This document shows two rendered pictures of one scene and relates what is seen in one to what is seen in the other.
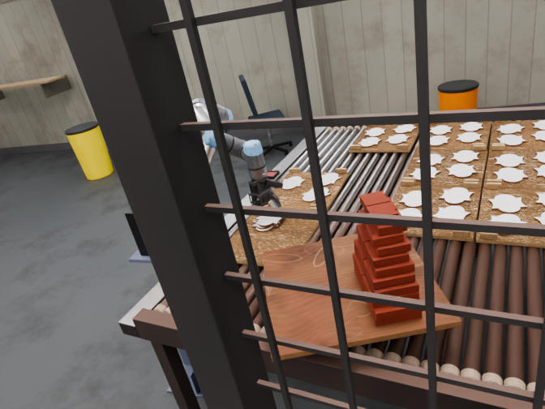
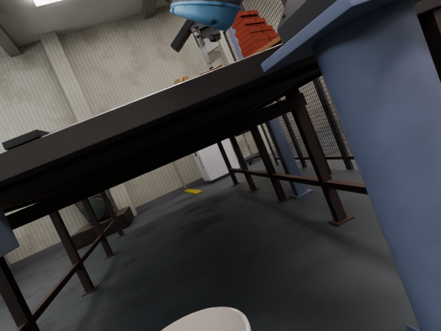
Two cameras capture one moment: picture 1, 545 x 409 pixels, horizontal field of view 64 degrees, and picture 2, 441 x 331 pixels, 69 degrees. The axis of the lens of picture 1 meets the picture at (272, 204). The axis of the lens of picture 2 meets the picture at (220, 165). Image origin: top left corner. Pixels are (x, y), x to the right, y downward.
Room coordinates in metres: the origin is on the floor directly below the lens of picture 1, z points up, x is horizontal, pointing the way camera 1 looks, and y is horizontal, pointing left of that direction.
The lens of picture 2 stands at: (2.48, 0.78, 0.76)
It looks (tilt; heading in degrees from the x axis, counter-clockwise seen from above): 5 degrees down; 230
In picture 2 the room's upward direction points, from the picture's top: 23 degrees counter-clockwise
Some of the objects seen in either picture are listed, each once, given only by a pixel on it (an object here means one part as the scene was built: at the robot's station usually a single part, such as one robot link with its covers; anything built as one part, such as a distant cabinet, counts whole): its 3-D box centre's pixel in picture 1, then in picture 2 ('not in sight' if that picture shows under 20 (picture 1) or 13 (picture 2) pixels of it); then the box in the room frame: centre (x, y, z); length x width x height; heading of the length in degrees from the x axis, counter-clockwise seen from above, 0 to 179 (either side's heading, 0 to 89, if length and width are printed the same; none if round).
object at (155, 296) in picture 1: (259, 195); (110, 127); (2.14, 0.06, 0.89); 2.08 x 0.08 x 0.06; 148
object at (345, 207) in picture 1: (352, 197); not in sight; (1.87, -0.38, 0.90); 1.95 x 0.05 x 0.05; 148
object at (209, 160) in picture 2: not in sight; (209, 146); (-1.63, -4.20, 0.67); 0.68 x 0.58 x 1.34; 156
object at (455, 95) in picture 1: (457, 114); not in sight; (4.24, -2.06, 0.31); 0.38 x 0.38 x 0.62
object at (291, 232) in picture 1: (272, 235); not in sight; (1.63, 0.03, 0.93); 0.41 x 0.35 x 0.02; 149
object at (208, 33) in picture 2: (260, 190); (202, 25); (1.70, 0.04, 1.12); 0.09 x 0.08 x 0.12; 135
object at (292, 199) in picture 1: (305, 191); not in sight; (1.99, -0.18, 0.93); 0.41 x 0.35 x 0.02; 150
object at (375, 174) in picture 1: (362, 197); not in sight; (1.84, -0.43, 0.90); 1.95 x 0.05 x 0.05; 148
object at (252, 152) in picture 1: (253, 154); not in sight; (1.71, 0.03, 1.28); 0.09 x 0.08 x 0.11; 25
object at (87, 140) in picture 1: (91, 151); not in sight; (5.75, 2.21, 0.34); 0.44 x 0.43 x 0.68; 157
